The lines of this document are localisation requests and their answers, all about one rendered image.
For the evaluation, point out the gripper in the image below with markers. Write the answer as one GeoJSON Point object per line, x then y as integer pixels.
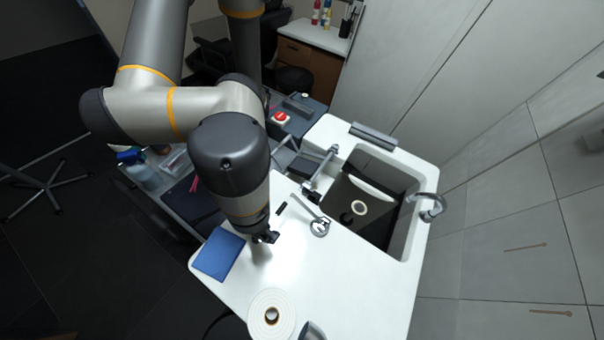
{"type": "Point", "coordinates": [265, 235]}

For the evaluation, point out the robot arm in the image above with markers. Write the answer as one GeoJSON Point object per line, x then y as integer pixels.
{"type": "Point", "coordinates": [151, 104]}

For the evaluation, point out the black rectangular insert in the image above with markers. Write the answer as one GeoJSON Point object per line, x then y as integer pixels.
{"type": "Point", "coordinates": [302, 166]}

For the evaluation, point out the white basin unit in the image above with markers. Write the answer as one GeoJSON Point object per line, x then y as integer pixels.
{"type": "Point", "coordinates": [330, 283]}

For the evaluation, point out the blue spray bottle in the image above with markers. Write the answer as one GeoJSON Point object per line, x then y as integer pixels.
{"type": "Point", "coordinates": [141, 170]}

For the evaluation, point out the small black cylinder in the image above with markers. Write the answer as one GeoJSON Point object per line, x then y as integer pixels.
{"type": "Point", "coordinates": [281, 208]}

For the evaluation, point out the blue flat pad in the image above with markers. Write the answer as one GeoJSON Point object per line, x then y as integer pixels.
{"type": "Point", "coordinates": [219, 254]}

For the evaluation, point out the white tape roll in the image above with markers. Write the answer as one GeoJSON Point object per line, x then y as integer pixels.
{"type": "Point", "coordinates": [272, 304]}

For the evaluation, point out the dark navy folded towel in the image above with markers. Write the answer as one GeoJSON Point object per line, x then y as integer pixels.
{"type": "Point", "coordinates": [188, 203]}

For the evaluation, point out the pink comb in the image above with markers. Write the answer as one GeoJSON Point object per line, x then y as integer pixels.
{"type": "Point", "coordinates": [193, 184]}

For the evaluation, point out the grey metal cup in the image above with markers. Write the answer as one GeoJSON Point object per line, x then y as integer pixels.
{"type": "Point", "coordinates": [310, 332]}

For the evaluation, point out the clear plastic box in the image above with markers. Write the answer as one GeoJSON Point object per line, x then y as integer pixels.
{"type": "Point", "coordinates": [175, 161]}

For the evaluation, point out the grey trolley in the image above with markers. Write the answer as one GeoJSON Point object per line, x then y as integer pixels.
{"type": "Point", "coordinates": [155, 193]}

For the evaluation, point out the dark blue control box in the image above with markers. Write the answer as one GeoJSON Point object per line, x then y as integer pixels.
{"type": "Point", "coordinates": [306, 123]}

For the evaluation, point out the red round button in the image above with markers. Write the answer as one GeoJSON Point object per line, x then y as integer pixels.
{"type": "Point", "coordinates": [281, 117]}

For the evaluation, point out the grey bar on control box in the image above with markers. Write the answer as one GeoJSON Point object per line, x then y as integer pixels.
{"type": "Point", "coordinates": [298, 107]}

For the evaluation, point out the grey rectangular block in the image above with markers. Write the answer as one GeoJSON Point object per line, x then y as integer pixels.
{"type": "Point", "coordinates": [373, 136]}

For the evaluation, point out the black round stool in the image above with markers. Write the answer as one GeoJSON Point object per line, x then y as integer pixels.
{"type": "Point", "coordinates": [294, 79]}

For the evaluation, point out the chrome curved spout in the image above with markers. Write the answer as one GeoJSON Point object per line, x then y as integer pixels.
{"type": "Point", "coordinates": [433, 207]}

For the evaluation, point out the black salon chair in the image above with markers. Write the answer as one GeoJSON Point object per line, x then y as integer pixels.
{"type": "Point", "coordinates": [212, 59]}

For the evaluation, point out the wooden cabinet with white top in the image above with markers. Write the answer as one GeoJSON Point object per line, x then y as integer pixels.
{"type": "Point", "coordinates": [314, 56]}

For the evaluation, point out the black cup with brushes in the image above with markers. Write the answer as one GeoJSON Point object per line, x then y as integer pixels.
{"type": "Point", "coordinates": [345, 27]}

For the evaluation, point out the yellow bottle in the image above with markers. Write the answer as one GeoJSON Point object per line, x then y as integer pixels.
{"type": "Point", "coordinates": [327, 21]}

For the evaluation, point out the chrome star chair base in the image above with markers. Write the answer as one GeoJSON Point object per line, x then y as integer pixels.
{"type": "Point", "coordinates": [45, 186]}

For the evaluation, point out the red bottle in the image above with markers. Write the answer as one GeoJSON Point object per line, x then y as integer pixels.
{"type": "Point", "coordinates": [315, 13]}

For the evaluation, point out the grey metal bracket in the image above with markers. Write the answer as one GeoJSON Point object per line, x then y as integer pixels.
{"type": "Point", "coordinates": [283, 148]}

